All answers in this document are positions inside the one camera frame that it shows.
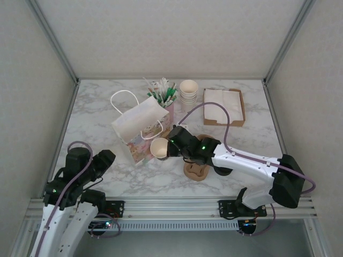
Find brown pulp cup carrier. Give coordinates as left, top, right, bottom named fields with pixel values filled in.
left=183, top=133, right=215, bottom=182

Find stack of white paper cups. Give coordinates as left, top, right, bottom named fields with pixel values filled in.
left=178, top=79, right=199, bottom=112

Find brown cardboard tray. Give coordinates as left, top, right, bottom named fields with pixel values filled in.
left=203, top=88, right=247, bottom=127

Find white wrapped straws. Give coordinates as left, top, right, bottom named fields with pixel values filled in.
left=150, top=77, right=169, bottom=93

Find aluminium frame post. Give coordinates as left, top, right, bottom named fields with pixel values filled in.
left=263, top=0, right=318, bottom=84
left=25, top=0, right=80, bottom=84

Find black plastic cup lid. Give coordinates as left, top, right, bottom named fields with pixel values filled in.
left=214, top=165, right=234, bottom=177

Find pastel printed paper gift bag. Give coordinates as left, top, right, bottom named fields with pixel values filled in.
left=110, top=90, right=172, bottom=166

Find white paper coffee cup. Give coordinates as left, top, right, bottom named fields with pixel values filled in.
left=149, top=137, right=170, bottom=161

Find pink straw holder cup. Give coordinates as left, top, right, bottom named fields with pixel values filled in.
left=160, top=100, right=175, bottom=126

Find aluminium side rail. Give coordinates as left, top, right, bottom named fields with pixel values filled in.
left=41, top=80, right=81, bottom=200
left=262, top=80, right=301, bottom=198

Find short purple cable loop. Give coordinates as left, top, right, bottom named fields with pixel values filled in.
left=90, top=213, right=121, bottom=239
left=238, top=203, right=277, bottom=238

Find aluminium table rail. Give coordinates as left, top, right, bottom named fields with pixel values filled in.
left=25, top=196, right=318, bottom=222

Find grey slotted cable duct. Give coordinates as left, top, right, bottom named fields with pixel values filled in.
left=36, top=220, right=240, bottom=231

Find white paper napkins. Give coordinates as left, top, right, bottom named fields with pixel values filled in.
left=204, top=89, right=242, bottom=124

